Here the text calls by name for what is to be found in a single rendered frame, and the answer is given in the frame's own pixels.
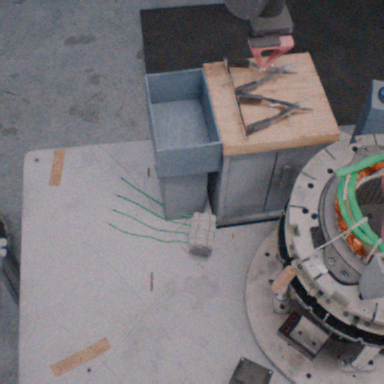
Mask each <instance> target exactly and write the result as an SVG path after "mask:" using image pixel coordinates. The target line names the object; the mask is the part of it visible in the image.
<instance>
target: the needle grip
mask: <svg viewBox="0 0 384 384"><path fill-rule="evenodd" d="M291 266H292V265H290V266H288V267H286V268H285V270H284V271H283V272H282V273H281V275H280V276H279V277H278V278H277V280H276V281H275V282H274V283H273V285H272V289H273V291H274V292H275V293H281V292H282V291H283V290H284V288H285V287H286V286H287V285H288V284H289V283H290V281H291V280H292V279H293V277H294V276H295V275H296V272H297V271H296V269H295V270H294V271H293V272H292V273H291V272H290V271H289V270H290V268H291Z"/></svg>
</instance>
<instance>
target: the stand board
mask: <svg viewBox="0 0 384 384"><path fill-rule="evenodd" d="M294 63H295V66H292V67H290V68H287V69H286V71H294V72H298V74H280V75H278V76H277V81H276V82H273V79H271V80H269V81H267V82H266V83H264V84H262V85H260V86H258V87H257V89H255V90H252V91H249V92H246V93H253V95H263V97H266V98H271V99H276V100H280V101H285V102H290V103H295V102H298V101H302V100H307V99H309V102H306V103H303V104H300V107H305V108H312V110H309V111H297V110H295V111H292V112H290V114H291V118H290V122H289V123H286V120H285V116H283V117H281V119H280V120H278V121H276V122H274V123H272V124H271V125H270V126H269V127H267V128H264V129H261V130H259V131H256V132H252V133H250V134H248V136H249V140H248V142H245V139H244V135H243V131H241V128H240V124H239V120H238V116H237V112H236V109H235V105H234V101H233V98H232V93H231V89H230V86H229V82H228V78H227V75H226V71H225V66H224V61H223V62H213V63H205V64H203V68H204V71H205V76H206V80H207V84H208V88H209V92H210V96H211V101H212V105H213V109H215V113H216V117H217V121H218V126H219V131H220V135H221V139H222V154H223V156H230V155H238V154H247V153H255V152H263V151H271V150H279V149H287V148H296V146H304V145H312V144H320V143H327V142H335V141H337V140H338V137H339V135H340V132H339V129H338V127H337V124H336V122H335V119H334V117H333V114H332V112H331V109H330V106H329V103H328V101H327V98H326V96H325V93H324V91H323V88H322V85H321V83H320V80H319V78H318V75H317V73H316V69H315V67H314V64H313V62H312V59H311V57H310V54H309V53H300V54H292V55H283V56H281V57H279V58H278V59H277V60H276V61H275V62H274V63H273V64H274V66H275V67H281V66H285V65H290V64H294ZM229 68H230V73H231V76H232V80H233V83H234V87H237V86H240V85H243V84H245V83H248V82H252V81H255V80H256V81H258V80H259V79H261V78H263V77H265V76H267V75H269V74H270V71H266V70H259V71H257V69H254V68H249V69H241V68H238V67H229ZM270 105H271V104H267V103H262V104H256V103H243V102H239V106H240V109H241V113H242V117H244V120H245V125H246V128H247V126H248V125H250V124H253V123H255V122H258V120H259V121H261V119H264V118H266V117H271V116H273V115H275V114H277V113H278V112H280V111H282V108H283V107H281V106H270Z"/></svg>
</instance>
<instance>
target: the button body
mask: <svg viewBox="0 0 384 384"><path fill-rule="evenodd" d="M383 86H384V82H381V81H376V80H373V82H372V85H371V87H370V90H369V92H368V95H367V97H366V99H365V102H364V104H363V109H362V112H361V114H360V117H359V119H358V122H357V124H356V126H355V129H354V131H353V134H352V136H351V139H350V141H349V144H352V143H355V141H354V140H353V139H354V136H359V135H367V134H373V138H374V135H375V134H384V104H383V103H382V102H381V101H380V100H379V98H378V92H379V90H380V88H381V87H383Z"/></svg>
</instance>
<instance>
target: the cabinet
mask: <svg viewBox="0 0 384 384"><path fill-rule="evenodd" d="M332 143H334V142H327V143H320V144H312V145H304V146H296V148H287V149H279V150H271V151H263V152H255V153H247V154H238V155H230V156H223V154H222V152H221V161H220V171H219V172H211V173H207V186H206V188H207V194H208V199H209V203H210V208H211V213H212V215H215V217H216V222H215V225H216V228H215V229H223V228H231V227H238V226H239V225H246V224H254V223H263V222H270V221H278V220H279V219H280V216H281V215H283V214H282V213H281V212H282V210H283V206H284V204H285V202H286V200H287V198H288V197H289V195H290V193H291V192H292V189H293V186H294V184H295V182H296V179H297V177H298V175H299V174H300V173H301V172H302V170H303V169H304V167H305V166H306V165H307V164H308V163H309V161H310V160H311V159H312V158H314V157H315V156H316V155H317V154H318V153H320V152H321V151H323V150H325V149H326V148H327V146H328V145H330V144H332Z"/></svg>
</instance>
